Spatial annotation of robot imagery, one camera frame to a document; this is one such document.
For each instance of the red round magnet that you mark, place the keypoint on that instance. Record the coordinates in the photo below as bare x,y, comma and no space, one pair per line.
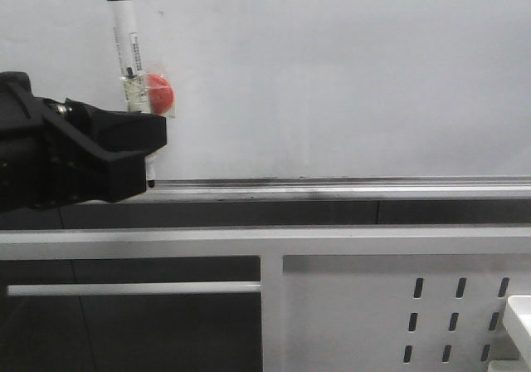
162,96

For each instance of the white plastic bin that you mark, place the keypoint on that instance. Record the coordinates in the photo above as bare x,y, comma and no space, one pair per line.
516,321

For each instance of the white whiteboard marker black cap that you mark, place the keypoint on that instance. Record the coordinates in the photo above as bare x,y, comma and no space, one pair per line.
126,39

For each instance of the aluminium whiteboard tray rail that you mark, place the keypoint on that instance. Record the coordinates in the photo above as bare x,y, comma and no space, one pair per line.
335,189

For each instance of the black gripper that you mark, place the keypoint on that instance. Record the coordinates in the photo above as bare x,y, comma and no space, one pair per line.
57,153

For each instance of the white whiteboard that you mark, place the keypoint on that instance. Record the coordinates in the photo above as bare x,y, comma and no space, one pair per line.
303,88

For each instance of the white metal pegboard frame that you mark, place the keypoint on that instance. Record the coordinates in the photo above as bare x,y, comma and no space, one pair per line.
261,299

